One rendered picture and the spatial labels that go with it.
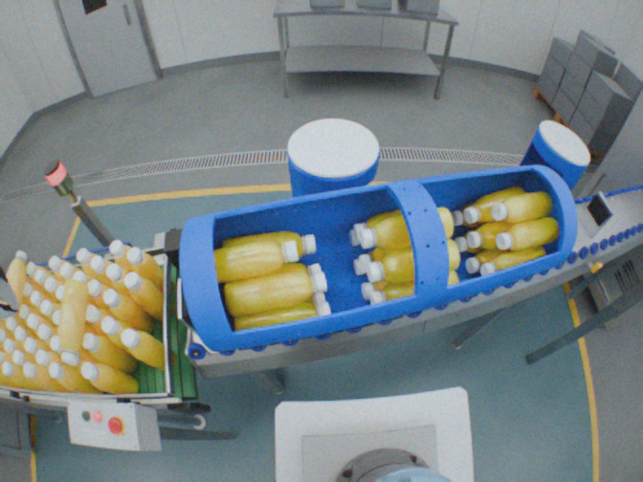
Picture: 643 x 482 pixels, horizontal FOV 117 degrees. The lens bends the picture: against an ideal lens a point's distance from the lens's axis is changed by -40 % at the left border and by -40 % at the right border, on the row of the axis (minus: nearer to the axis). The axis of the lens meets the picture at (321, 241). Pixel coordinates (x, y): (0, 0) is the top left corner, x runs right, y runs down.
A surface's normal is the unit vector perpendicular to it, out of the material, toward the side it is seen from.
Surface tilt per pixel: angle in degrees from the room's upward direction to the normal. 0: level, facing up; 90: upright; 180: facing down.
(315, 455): 2
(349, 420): 0
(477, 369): 0
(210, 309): 46
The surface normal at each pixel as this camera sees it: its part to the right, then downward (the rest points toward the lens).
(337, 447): -0.05, -0.56
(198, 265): 0.04, -0.33
